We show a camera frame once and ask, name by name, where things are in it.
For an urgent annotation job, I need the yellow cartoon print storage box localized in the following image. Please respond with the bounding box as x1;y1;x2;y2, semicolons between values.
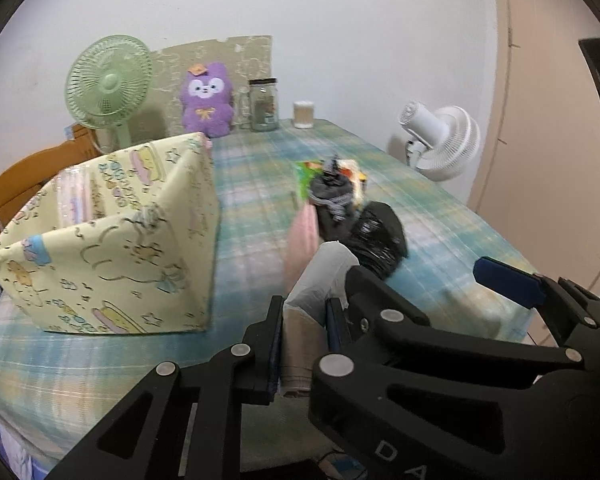
0;132;222;335

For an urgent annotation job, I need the glass jar with black lid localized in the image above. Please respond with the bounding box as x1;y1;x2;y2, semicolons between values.
236;78;280;133

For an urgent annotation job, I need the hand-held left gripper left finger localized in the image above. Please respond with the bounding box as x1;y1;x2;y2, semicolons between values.
42;296;285;480

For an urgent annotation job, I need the green patterned board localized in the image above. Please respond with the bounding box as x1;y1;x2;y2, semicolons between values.
150;35;274;142

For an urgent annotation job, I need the wooden chair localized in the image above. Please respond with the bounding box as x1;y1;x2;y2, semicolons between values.
0;125;102;272

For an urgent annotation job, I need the black white striped cloth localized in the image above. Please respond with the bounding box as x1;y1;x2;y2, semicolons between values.
307;156;357;242

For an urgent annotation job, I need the green desk fan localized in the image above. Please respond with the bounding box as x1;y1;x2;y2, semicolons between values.
64;35;154;157

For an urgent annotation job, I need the pink plastic packet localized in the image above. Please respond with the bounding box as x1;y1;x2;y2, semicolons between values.
55;167;99;227

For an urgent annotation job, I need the cotton swab container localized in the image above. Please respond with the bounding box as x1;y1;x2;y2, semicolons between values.
292;101;316;129

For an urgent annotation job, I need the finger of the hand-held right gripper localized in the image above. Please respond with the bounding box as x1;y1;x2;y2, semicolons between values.
472;256;600;361
310;265;585;480

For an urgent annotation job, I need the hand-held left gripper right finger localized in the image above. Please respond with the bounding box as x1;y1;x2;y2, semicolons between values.
325;297;350;356

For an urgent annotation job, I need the pink towel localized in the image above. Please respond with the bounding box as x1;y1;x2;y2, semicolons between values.
284;206;322;292

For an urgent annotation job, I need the black plastic bag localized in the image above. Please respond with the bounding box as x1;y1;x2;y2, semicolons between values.
349;201;409;277

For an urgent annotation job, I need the beige and white sock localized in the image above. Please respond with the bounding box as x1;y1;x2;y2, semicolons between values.
280;241;362;397

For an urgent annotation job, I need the beige door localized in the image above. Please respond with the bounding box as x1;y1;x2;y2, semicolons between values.
467;0;600;306

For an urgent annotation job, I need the plaid tablecloth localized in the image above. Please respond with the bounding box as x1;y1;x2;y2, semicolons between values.
0;119;547;467

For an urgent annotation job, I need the white fan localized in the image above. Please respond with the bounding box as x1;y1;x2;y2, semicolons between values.
387;101;482;182

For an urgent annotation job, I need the purple plush toy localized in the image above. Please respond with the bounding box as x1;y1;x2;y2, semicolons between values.
180;61;234;137

